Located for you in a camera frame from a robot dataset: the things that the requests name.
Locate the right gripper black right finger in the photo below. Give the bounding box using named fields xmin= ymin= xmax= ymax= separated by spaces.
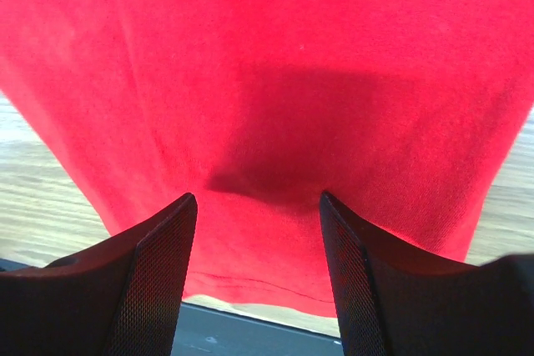
xmin=320 ymin=193 xmax=533 ymax=355

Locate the bright red t-shirt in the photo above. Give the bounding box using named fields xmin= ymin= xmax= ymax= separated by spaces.
xmin=1 ymin=0 xmax=533 ymax=317

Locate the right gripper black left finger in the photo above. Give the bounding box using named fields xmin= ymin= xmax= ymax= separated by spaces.
xmin=1 ymin=193 xmax=197 ymax=355

